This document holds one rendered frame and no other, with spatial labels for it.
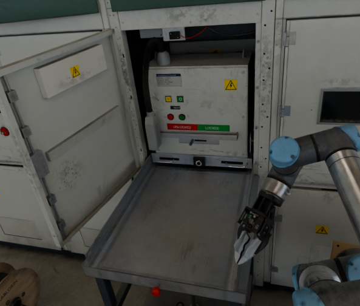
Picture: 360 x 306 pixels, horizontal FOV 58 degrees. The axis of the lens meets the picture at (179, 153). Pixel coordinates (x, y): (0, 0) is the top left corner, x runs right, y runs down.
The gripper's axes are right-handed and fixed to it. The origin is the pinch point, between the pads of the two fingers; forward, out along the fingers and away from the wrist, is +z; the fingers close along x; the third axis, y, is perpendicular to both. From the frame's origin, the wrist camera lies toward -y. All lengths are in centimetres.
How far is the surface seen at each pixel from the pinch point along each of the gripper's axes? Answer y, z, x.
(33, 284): -64, 81, -124
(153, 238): -23.8, 11.6, -41.9
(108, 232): -18, 19, -59
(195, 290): -19.4, 17.7, -14.4
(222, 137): -40, -44, -46
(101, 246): -14, 25, -56
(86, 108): 4, -20, -86
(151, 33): 1, -65, -82
